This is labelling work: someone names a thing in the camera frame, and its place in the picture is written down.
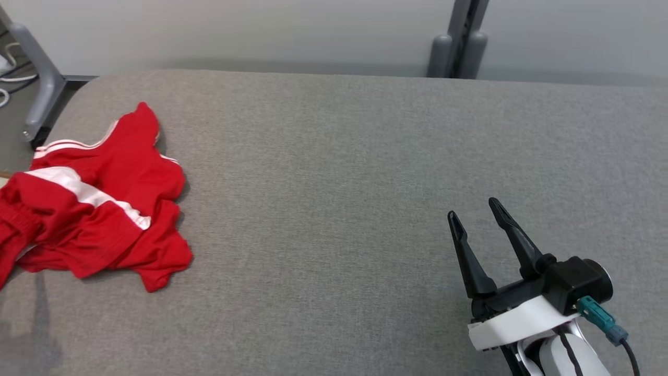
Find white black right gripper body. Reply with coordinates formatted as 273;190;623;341
468;277;580;351

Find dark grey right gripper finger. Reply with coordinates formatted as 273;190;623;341
490;198;543;280
448;210;497;299

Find red jersey white sleeves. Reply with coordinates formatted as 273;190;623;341
31;102;194;293

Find grey metal stand leg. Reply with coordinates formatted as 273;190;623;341
0;5;68;146

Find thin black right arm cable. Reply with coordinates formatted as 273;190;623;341
556;329;582;376

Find teal plug right camera cable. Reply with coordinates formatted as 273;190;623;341
577;295;641;376

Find grey partition post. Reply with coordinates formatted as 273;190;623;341
427;0;491;80

